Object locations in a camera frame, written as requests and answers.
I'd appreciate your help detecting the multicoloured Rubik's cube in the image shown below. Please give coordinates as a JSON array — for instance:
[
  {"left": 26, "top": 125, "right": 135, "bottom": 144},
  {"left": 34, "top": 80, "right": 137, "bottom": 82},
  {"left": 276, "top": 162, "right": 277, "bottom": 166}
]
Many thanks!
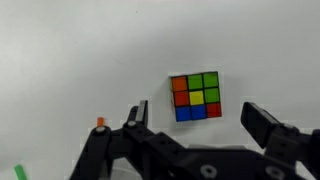
[{"left": 168, "top": 70, "right": 223, "bottom": 123}]

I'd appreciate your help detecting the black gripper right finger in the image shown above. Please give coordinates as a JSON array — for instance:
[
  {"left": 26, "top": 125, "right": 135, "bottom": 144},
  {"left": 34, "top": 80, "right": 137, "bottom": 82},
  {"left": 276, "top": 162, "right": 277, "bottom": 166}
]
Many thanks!
[{"left": 239, "top": 101, "right": 320, "bottom": 180}]

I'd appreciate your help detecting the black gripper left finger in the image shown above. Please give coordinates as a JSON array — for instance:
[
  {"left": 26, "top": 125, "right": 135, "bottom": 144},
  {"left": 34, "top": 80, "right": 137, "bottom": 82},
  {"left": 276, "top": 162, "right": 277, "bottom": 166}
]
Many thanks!
[{"left": 69, "top": 99, "right": 193, "bottom": 180}]

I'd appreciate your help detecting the long green straw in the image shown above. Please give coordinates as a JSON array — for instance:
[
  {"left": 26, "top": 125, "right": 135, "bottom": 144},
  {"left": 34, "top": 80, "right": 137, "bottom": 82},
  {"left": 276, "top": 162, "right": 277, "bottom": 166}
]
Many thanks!
[{"left": 13, "top": 164, "right": 28, "bottom": 180}]

